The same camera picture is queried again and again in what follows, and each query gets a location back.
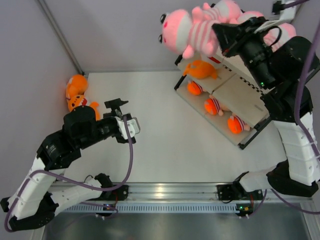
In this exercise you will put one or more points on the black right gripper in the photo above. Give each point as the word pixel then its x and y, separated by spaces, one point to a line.
pixel 235 36

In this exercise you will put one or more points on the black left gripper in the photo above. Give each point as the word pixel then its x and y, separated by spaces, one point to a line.
pixel 115 105

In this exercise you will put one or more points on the pink striped plush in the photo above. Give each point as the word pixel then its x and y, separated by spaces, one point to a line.
pixel 225 11
pixel 247 15
pixel 288 31
pixel 185 34

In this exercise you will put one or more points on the orange shark plush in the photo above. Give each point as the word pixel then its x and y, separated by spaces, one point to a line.
pixel 202 67
pixel 77 85
pixel 81 100

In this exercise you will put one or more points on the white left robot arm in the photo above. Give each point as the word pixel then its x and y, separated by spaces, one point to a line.
pixel 33 205

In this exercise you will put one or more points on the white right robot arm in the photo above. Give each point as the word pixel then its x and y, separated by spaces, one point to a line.
pixel 283 73

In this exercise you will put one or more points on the beige three-tier shelf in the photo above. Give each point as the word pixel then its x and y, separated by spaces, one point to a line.
pixel 236 88

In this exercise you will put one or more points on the orange plush on shelf left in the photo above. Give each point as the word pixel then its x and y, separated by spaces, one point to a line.
pixel 194 88

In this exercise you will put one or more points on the orange plush on shelf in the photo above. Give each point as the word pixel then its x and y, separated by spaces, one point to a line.
pixel 236 125
pixel 194 88
pixel 215 107

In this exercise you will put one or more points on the orange plush on shelf middle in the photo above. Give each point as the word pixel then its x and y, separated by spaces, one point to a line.
pixel 215 107

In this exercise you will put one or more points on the orange plush on shelf right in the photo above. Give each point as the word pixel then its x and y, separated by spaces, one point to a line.
pixel 236 125

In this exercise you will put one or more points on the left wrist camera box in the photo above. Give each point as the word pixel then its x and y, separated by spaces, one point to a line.
pixel 133 127

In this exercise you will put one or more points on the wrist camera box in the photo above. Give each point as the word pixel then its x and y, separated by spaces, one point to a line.
pixel 133 127
pixel 284 10

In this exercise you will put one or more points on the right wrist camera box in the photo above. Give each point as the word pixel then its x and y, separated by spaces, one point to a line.
pixel 284 10

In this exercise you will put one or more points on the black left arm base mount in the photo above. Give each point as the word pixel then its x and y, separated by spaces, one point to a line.
pixel 119 194

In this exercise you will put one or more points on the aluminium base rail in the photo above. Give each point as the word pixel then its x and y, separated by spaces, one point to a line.
pixel 199 192

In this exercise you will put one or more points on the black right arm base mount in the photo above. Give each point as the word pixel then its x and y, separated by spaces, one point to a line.
pixel 235 192

